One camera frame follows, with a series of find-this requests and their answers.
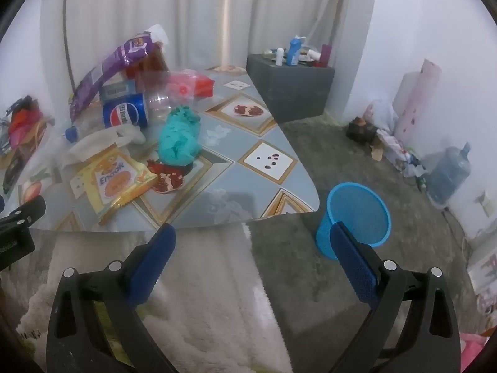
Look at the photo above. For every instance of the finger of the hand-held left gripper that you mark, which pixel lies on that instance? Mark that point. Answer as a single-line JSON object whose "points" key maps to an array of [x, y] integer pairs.
{"points": [[27, 211]]}

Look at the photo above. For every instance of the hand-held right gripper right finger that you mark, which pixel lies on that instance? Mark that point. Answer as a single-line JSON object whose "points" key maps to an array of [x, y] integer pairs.
{"points": [[357, 264]]}

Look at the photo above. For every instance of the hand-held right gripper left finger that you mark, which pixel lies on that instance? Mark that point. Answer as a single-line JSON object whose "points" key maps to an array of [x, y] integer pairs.
{"points": [[155, 264]]}

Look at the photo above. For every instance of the blue mesh waste bin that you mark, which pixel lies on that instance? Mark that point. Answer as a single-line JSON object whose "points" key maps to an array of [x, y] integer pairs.
{"points": [[357, 217]]}

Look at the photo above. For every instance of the blue bottle cap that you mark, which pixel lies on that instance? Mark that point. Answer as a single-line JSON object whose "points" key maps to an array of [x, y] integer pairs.
{"points": [[72, 134]]}

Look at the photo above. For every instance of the yellow snack packet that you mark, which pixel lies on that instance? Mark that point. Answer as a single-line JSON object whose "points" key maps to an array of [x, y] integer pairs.
{"points": [[112, 182]]}

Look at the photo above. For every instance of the teal cloth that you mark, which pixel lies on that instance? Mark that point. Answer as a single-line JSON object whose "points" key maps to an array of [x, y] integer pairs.
{"points": [[178, 140]]}

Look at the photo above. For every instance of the blue soda can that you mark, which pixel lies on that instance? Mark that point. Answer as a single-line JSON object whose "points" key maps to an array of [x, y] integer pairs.
{"points": [[124, 112]]}

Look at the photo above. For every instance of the blue and white medicine box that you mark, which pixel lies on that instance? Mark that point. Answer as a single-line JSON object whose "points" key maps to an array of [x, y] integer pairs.
{"points": [[116, 91]]}

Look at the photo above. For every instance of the purple snack bag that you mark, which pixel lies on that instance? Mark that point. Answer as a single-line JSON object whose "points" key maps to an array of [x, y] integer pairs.
{"points": [[101, 77]]}

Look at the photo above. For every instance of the clear plastic wrapper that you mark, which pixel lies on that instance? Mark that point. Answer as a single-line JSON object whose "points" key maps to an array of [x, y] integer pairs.
{"points": [[157, 101]]}

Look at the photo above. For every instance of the pink plastic packet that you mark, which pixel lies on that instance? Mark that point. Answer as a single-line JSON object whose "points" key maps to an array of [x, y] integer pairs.
{"points": [[190, 85]]}

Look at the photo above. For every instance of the white fluffy rug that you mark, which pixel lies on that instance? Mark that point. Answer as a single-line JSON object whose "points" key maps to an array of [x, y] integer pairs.
{"points": [[217, 299]]}

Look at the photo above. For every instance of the cardboard box with clothes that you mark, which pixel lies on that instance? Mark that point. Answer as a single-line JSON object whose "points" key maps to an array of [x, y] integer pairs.
{"points": [[23, 124]]}

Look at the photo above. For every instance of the grey carpet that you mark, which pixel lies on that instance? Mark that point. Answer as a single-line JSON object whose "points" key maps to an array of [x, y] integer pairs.
{"points": [[349, 163]]}

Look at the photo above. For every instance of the heap of crumpled bags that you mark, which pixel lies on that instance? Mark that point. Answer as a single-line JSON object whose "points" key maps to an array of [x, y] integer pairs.
{"points": [[400, 151]]}

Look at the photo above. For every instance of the blue water jug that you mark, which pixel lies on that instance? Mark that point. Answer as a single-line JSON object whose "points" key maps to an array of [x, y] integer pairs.
{"points": [[448, 175]]}

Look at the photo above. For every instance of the fruit print tablecloth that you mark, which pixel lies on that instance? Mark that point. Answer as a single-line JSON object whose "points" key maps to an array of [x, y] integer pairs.
{"points": [[240, 155]]}

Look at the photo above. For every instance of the white plastic bag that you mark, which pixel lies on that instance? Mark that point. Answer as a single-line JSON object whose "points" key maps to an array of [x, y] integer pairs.
{"points": [[382, 112]]}

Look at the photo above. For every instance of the dark thin hoop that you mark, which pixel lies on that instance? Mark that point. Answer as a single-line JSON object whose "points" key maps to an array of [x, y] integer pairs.
{"points": [[68, 46]]}

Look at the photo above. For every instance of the grey cabinet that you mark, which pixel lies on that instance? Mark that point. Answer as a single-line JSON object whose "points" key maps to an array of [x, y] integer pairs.
{"points": [[291, 89]]}

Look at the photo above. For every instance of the purple box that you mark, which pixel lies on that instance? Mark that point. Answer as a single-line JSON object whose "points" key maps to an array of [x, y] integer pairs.
{"points": [[325, 55]]}

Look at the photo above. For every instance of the white tube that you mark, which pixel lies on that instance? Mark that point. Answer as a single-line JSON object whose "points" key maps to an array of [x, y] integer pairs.
{"points": [[313, 55]]}

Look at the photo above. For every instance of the small white bottle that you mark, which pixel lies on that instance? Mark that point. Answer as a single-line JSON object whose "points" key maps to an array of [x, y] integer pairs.
{"points": [[280, 57]]}

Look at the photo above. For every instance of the blue and white bottle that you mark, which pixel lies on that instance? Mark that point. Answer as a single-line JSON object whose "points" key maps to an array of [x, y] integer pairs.
{"points": [[294, 52]]}

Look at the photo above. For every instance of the white curtain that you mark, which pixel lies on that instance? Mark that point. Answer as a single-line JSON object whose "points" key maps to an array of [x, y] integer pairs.
{"points": [[194, 15]]}

